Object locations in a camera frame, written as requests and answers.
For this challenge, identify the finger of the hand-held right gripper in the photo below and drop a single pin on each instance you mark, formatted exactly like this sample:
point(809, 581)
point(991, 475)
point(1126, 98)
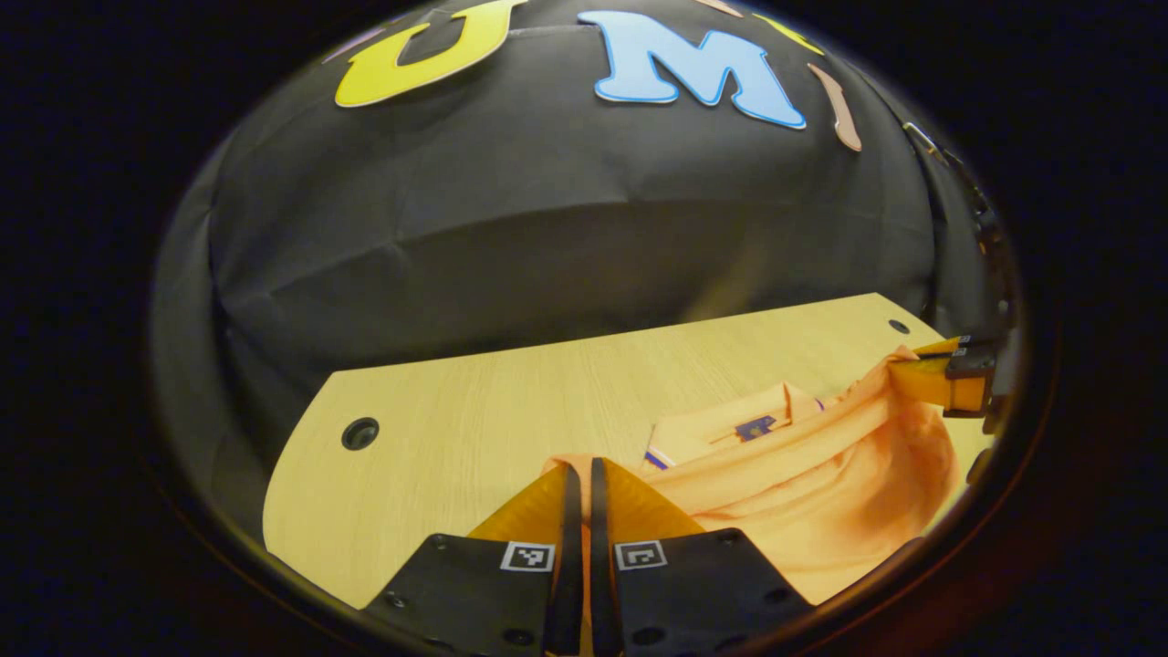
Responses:
point(969, 367)
point(976, 345)

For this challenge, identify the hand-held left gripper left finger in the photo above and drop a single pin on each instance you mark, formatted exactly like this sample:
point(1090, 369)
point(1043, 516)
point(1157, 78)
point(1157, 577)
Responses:
point(568, 593)

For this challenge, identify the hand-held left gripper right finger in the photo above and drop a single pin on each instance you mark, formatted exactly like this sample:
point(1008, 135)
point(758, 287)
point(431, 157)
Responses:
point(604, 593)

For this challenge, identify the orange polo T-shirt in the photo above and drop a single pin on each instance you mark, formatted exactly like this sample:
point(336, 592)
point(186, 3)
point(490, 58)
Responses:
point(821, 493)

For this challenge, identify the black backdrop cloth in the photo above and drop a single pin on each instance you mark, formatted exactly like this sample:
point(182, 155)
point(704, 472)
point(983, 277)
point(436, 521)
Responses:
point(547, 228)

